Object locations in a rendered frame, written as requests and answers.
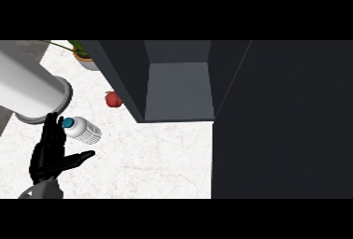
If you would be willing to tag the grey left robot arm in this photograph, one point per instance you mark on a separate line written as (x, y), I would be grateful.
(43, 191)

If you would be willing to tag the white cylindrical appliance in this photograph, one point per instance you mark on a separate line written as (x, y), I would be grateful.
(27, 90)

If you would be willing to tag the potted green plant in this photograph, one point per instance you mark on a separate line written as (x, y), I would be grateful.
(83, 56)

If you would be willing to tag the dark grey cabinet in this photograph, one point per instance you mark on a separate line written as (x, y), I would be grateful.
(170, 90)

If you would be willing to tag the dark grey cabinet door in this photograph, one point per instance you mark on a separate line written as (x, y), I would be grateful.
(285, 121)

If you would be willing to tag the white water bottle blue cap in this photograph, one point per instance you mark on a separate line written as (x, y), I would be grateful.
(84, 130)

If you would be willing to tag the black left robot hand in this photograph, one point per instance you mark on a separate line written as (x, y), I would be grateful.
(47, 158)

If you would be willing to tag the red bell pepper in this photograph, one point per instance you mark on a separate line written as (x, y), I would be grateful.
(112, 99)

